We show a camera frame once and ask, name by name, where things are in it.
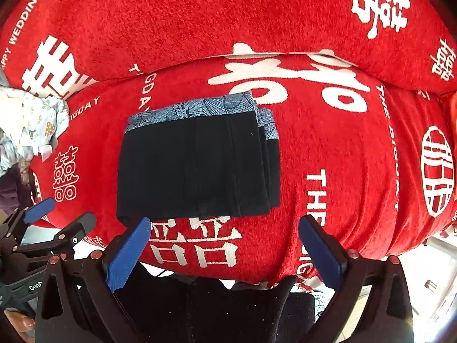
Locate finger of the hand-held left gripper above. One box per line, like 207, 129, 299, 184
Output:
0, 197, 56, 245
14, 212, 98, 260

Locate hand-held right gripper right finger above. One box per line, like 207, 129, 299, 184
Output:
298, 215, 415, 343

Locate black pants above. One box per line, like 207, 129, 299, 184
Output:
117, 92, 280, 226

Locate red printed blanket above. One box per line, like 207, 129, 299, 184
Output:
0, 0, 457, 294

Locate light blue patterned cloth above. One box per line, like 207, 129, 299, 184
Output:
0, 86, 71, 172

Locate black cloth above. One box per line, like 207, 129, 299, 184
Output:
116, 262, 318, 343

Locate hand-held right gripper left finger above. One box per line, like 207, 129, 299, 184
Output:
35, 216, 152, 343

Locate person's left hand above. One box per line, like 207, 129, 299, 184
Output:
0, 309, 37, 340

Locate dark maroon cloth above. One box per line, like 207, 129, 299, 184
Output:
0, 162, 41, 208

